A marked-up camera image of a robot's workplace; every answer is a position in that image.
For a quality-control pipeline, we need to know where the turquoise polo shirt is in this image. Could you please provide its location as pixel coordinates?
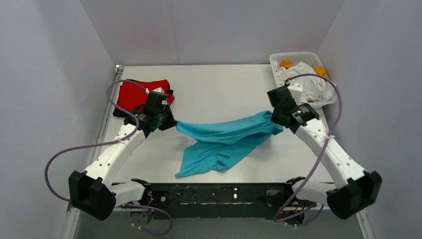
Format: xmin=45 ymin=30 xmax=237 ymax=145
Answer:
xmin=175 ymin=111 xmax=284 ymax=178

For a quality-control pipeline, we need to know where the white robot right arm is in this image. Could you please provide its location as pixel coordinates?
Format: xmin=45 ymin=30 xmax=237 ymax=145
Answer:
xmin=267 ymin=84 xmax=382 ymax=220

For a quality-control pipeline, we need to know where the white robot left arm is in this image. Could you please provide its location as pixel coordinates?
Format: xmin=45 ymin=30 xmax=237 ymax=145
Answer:
xmin=69 ymin=88 xmax=177 ymax=221

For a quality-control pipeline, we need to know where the folded red t-shirt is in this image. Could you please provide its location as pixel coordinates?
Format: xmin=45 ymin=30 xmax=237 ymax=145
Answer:
xmin=116 ymin=79 xmax=175 ymax=112

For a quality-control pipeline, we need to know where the crumpled white t-shirt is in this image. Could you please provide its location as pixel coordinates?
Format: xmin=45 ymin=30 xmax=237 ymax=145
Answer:
xmin=275 ymin=67 xmax=334 ymax=103

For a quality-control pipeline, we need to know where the orange t-shirt in basket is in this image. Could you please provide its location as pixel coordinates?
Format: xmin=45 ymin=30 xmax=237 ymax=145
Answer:
xmin=276 ymin=59 xmax=328 ymax=78

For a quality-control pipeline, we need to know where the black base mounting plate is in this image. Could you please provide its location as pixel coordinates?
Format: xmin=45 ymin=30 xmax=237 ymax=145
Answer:
xmin=137 ymin=183 xmax=293 ymax=220

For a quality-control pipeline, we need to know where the aluminium frame rail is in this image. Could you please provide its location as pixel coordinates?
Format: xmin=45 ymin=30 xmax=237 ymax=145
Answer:
xmin=61 ymin=66 xmax=124 ymax=239

